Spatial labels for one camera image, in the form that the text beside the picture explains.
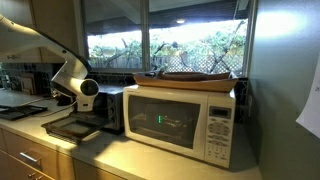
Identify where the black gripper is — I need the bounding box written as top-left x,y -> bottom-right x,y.
70,110 -> 102,122

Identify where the silver toaster oven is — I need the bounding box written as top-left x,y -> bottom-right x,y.
96,84 -> 126,132

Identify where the white microwave oven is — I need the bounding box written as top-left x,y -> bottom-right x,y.
122,83 -> 237,169

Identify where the wooden drawer front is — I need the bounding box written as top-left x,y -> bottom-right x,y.
1,129 -> 76,180

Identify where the black flat tray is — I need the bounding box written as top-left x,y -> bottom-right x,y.
0,103 -> 49,121

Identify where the wooden cutting board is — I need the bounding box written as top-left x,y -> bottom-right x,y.
19,72 -> 38,96

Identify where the dark wooden dish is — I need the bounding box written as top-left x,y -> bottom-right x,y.
155,70 -> 232,82

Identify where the wooden serving tray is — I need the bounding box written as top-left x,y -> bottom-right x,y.
133,70 -> 240,94

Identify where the metal drawer handle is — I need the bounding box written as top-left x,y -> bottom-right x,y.
18,151 -> 43,165

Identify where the grey window frame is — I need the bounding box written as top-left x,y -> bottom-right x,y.
79,0 -> 258,77

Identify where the wall calendar paper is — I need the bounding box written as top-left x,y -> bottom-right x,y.
295,52 -> 320,140

